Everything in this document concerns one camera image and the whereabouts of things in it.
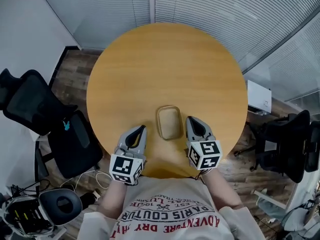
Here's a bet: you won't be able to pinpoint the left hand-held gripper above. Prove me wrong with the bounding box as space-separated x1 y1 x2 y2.
109 125 148 186

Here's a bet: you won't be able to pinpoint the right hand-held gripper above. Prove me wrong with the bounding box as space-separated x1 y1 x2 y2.
185 115 223 171

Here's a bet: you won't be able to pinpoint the tan rectangular container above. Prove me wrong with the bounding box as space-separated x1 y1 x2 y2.
156 104 183 141

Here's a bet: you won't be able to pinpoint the person's right forearm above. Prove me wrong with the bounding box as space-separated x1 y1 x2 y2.
200 168 245 211

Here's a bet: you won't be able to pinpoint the person's left forearm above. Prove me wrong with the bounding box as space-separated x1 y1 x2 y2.
96 177 129 226

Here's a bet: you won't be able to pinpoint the black mesh office chair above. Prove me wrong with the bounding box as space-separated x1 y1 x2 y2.
0 68 104 180
249 109 320 184

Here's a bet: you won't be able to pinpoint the round wooden table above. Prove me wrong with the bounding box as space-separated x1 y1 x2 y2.
86 22 249 179

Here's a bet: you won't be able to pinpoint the white flat box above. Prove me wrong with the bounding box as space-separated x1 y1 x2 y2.
246 79 273 115

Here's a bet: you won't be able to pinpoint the white printed t-shirt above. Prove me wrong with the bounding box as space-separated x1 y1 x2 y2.
74 175 273 240

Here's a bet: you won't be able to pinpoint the white chair base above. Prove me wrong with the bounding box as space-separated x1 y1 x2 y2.
253 188 287 210

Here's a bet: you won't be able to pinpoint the white window blinds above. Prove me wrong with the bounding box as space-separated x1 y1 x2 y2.
34 0 320 102

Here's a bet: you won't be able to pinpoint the white open equipment case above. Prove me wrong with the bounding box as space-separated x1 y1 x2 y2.
0 193 55 238

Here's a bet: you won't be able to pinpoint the white cable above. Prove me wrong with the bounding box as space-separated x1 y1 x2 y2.
59 169 114 190

